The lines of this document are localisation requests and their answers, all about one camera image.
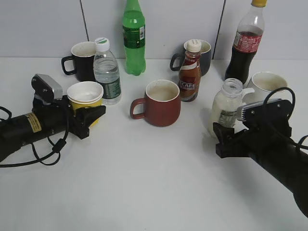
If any brown coffee drink bottle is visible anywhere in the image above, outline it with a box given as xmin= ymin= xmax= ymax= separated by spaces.
xmin=178 ymin=39 xmax=201 ymax=102

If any green soda bottle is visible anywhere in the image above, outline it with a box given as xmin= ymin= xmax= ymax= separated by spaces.
xmin=122 ymin=0 xmax=146 ymax=76

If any yellow paper cup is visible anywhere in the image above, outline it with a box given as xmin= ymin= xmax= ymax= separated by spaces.
xmin=67 ymin=81 xmax=104 ymax=116

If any red ceramic mug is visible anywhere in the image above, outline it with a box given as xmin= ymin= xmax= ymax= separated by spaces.
xmin=130 ymin=79 xmax=181 ymax=127

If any cola bottle yellow cap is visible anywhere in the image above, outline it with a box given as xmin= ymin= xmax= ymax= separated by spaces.
xmin=225 ymin=0 xmax=267 ymax=84

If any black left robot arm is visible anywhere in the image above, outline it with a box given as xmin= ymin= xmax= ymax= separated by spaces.
xmin=0 ymin=96 xmax=106 ymax=168

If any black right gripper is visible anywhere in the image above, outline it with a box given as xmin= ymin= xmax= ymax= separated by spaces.
xmin=213 ymin=122 xmax=293 ymax=158

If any clear water bottle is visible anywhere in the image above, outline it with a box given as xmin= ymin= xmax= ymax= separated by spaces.
xmin=93 ymin=37 xmax=122 ymax=105

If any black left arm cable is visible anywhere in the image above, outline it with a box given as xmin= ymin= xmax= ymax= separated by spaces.
xmin=0 ymin=105 xmax=70 ymax=168

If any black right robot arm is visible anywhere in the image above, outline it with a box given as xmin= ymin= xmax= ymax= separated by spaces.
xmin=213 ymin=123 xmax=308 ymax=216

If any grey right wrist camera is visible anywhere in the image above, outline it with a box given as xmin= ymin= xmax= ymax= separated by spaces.
xmin=235 ymin=98 xmax=293 ymax=129

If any milk bottle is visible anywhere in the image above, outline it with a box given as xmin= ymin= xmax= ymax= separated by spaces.
xmin=208 ymin=78 xmax=243 ymax=138

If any dark grey mug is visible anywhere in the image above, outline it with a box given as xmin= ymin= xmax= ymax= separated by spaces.
xmin=169 ymin=39 xmax=212 ymax=77

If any white ceramic mug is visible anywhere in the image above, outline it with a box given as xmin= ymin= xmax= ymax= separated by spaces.
xmin=243 ymin=72 xmax=288 ymax=104

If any black ceramic mug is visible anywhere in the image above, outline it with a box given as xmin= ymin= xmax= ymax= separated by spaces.
xmin=61 ymin=41 xmax=96 ymax=82

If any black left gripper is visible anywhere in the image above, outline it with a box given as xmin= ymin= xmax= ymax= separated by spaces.
xmin=32 ymin=95 xmax=106 ymax=139

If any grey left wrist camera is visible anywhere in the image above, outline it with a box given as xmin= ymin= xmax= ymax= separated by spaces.
xmin=31 ymin=74 xmax=63 ymax=105

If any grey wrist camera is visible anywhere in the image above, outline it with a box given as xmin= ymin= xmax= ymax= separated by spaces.
xmin=31 ymin=74 xmax=63 ymax=105
xmin=235 ymin=98 xmax=293 ymax=129

